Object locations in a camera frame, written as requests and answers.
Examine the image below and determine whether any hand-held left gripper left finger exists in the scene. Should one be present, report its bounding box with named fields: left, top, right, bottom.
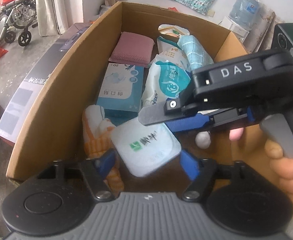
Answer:
left=37, top=149, right=117, bottom=202

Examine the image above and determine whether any white plastic bag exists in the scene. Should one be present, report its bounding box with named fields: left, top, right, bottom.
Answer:
left=100, top=0, right=117, bottom=16

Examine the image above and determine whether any small white ball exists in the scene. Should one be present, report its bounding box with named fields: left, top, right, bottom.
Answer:
left=195, top=131, right=211, bottom=148

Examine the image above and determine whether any wheelchair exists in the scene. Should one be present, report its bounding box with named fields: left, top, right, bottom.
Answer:
left=0, top=0, right=38, bottom=48

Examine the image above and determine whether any white red printed packet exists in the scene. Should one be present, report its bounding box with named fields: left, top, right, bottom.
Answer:
left=158, top=24, right=190, bottom=39

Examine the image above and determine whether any floral wallpaper roll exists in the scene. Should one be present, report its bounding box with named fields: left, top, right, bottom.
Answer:
left=245, top=5, right=277, bottom=52

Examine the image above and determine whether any white blue wet wipes packet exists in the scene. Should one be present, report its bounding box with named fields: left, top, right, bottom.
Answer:
left=141, top=54, right=192, bottom=113

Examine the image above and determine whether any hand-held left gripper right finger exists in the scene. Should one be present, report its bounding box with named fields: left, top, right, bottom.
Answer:
left=180, top=150, right=258, bottom=202

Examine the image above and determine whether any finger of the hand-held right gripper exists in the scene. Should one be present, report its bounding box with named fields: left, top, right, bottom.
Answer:
left=165, top=107, right=257, bottom=133
left=138, top=99, right=195, bottom=126

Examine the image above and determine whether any white tissue pack green logo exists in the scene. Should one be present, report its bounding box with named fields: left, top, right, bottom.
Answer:
left=111, top=118, right=181, bottom=177

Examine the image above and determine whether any dark printed product box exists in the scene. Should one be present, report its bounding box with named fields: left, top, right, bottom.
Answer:
left=0, top=22, right=93, bottom=144

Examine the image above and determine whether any brown cardboard box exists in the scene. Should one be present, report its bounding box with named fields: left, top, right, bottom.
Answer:
left=6, top=1, right=287, bottom=183

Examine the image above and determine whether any pink knitted pouch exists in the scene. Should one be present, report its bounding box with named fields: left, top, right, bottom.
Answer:
left=109, top=32, right=155, bottom=65

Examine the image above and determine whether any orange white glove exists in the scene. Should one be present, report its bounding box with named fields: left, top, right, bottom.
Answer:
left=83, top=104, right=124, bottom=198

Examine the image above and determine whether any person's right hand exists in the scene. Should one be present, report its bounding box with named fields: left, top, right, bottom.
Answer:
left=229, top=127, right=293, bottom=205

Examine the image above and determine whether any blue striped towel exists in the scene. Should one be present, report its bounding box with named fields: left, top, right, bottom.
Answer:
left=178, top=35, right=214, bottom=72

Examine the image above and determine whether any beige curtain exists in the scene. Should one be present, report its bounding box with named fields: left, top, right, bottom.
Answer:
left=35, top=0, right=87, bottom=37

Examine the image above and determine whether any blue white bandage box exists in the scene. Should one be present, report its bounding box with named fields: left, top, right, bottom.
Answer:
left=96, top=62, right=145, bottom=112

